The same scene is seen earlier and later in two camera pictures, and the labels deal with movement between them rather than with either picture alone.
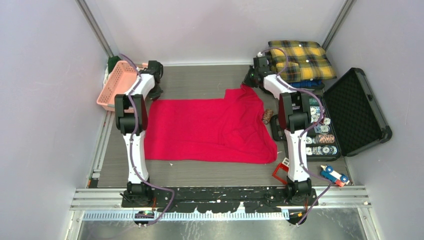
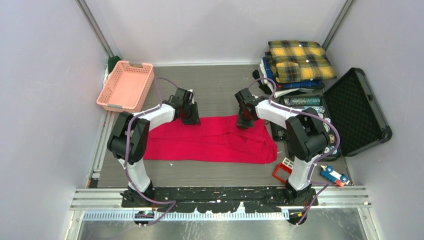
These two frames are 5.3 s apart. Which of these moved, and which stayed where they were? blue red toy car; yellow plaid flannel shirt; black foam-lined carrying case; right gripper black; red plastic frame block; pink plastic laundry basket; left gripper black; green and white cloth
Moved: right gripper black; left gripper black
Stayed: blue red toy car; green and white cloth; pink plastic laundry basket; black foam-lined carrying case; red plastic frame block; yellow plaid flannel shirt
